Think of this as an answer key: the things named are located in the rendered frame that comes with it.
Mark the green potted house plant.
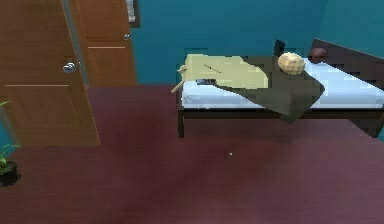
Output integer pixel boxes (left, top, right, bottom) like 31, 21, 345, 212
0, 100, 22, 188

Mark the brown heart-shaped ashtray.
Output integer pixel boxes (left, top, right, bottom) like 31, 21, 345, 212
310, 47, 328, 61

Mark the dark framed wall picture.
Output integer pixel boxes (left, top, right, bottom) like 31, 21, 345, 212
125, 0, 141, 29

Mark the dark wooden bed white mattress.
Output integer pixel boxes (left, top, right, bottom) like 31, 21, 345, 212
176, 38, 384, 139

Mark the small black box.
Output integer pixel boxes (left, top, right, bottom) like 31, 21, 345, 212
273, 39, 286, 58

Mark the dark olive green blanket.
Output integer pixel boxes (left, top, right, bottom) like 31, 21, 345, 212
213, 55, 326, 124

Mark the pale yellow cloth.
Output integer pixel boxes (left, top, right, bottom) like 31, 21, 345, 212
170, 53, 270, 95

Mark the yellow woven ball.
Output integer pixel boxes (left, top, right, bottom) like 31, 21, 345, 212
277, 52, 307, 76

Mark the brown wooden room door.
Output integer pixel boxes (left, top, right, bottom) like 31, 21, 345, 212
0, 0, 102, 148
68, 0, 138, 88

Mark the silver round door knob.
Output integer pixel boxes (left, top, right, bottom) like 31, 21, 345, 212
62, 61, 77, 74

